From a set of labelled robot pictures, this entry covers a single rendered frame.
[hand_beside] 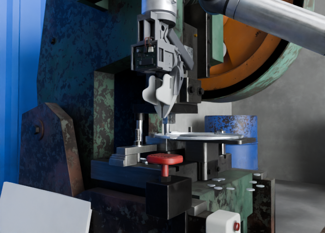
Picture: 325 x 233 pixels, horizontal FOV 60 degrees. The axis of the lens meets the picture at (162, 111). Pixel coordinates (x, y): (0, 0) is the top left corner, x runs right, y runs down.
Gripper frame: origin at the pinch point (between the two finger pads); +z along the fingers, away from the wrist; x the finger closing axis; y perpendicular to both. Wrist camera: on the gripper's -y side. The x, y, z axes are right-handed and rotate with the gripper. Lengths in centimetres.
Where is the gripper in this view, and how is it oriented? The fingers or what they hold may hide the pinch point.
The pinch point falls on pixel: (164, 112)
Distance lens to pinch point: 61.4
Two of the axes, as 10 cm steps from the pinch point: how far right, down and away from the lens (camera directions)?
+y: -6.0, -0.2, -8.0
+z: 0.0, 10.0, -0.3
